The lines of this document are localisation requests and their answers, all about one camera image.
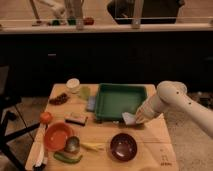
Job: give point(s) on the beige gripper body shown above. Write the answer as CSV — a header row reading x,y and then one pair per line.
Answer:
x,y
140,118

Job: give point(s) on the grey towel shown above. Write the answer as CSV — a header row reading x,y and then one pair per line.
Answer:
x,y
129,118

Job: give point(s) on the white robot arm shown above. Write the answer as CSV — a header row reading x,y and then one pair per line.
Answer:
x,y
174,94

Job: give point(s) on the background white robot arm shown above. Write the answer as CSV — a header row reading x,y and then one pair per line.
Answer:
x,y
57,8

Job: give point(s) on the purple bowl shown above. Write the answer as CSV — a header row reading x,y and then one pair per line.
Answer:
x,y
123,147

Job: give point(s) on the orange bowl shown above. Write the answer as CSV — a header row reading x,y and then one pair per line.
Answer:
x,y
56,136

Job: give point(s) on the green plastic tray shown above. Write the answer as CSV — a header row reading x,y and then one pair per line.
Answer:
x,y
112,100

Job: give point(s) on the blue sponge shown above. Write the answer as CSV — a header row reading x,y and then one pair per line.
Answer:
x,y
91,104

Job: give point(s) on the yellow banana toy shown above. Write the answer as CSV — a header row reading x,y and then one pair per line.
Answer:
x,y
93,146

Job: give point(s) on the small metal cup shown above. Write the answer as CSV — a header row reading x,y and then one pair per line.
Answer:
x,y
72,145

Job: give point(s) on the white round cup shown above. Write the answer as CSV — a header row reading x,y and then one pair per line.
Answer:
x,y
73,85

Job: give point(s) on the dark grape bunch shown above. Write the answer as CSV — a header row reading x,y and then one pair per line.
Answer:
x,y
59,100

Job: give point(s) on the red tomato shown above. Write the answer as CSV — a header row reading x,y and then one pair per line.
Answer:
x,y
45,117

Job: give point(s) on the red background object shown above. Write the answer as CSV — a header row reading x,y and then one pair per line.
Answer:
x,y
88,21

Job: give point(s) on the green background object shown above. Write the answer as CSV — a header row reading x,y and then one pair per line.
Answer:
x,y
55,23

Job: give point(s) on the black chair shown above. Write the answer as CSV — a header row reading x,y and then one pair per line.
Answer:
x,y
4,118

